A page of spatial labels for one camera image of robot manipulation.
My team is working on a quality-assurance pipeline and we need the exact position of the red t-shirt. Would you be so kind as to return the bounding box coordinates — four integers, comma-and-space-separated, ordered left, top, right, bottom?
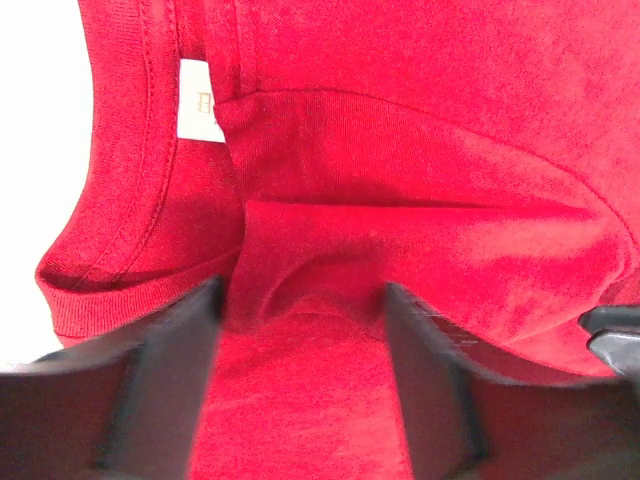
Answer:
36, 1, 639, 479

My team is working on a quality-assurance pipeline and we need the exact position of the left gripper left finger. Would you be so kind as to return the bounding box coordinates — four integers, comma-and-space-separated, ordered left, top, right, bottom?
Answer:
1, 277, 223, 479

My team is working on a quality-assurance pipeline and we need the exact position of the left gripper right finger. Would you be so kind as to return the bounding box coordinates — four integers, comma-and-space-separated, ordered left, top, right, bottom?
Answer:
385, 284, 639, 479

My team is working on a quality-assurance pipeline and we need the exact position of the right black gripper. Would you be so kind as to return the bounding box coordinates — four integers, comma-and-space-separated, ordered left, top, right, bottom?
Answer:
578, 305, 639, 378

